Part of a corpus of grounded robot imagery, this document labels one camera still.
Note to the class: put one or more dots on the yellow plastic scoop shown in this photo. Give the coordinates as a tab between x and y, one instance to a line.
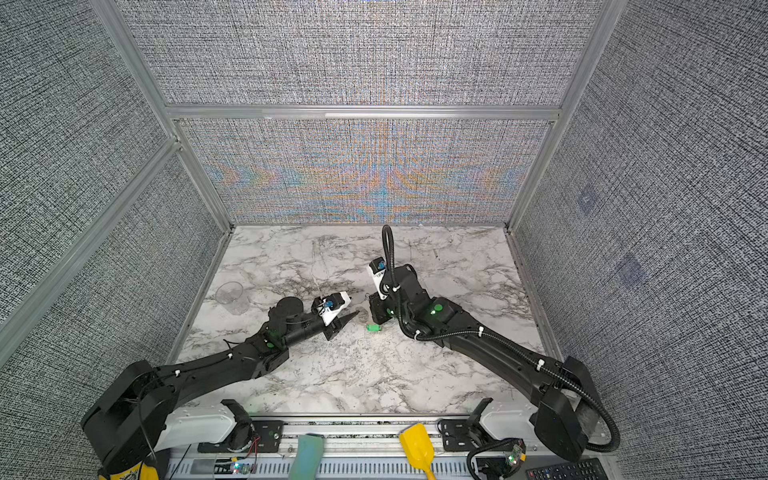
418	449

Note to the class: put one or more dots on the yellow black work glove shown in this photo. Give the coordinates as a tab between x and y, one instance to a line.
140	471

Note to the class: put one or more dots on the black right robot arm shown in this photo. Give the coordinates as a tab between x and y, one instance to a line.
562	392

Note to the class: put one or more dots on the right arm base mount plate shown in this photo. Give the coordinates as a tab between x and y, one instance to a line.
462	434

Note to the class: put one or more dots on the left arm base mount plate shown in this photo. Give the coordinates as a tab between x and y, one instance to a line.
262	436

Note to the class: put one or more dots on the black remote keyboard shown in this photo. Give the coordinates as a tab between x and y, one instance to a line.
587	469

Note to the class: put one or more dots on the aluminium front rail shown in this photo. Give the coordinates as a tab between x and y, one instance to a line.
356	447

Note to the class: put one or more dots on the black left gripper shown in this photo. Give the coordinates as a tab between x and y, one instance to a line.
336	326

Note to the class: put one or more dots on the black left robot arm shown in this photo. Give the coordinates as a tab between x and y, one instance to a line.
142	413

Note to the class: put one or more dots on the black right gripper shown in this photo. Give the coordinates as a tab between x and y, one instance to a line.
376	303

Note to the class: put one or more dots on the teal green sponge block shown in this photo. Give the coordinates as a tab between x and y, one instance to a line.
311	448

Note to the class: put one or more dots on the clear plastic cup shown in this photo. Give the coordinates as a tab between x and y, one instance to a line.
232	297

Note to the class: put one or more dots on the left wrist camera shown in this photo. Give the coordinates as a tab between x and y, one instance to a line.
330	307

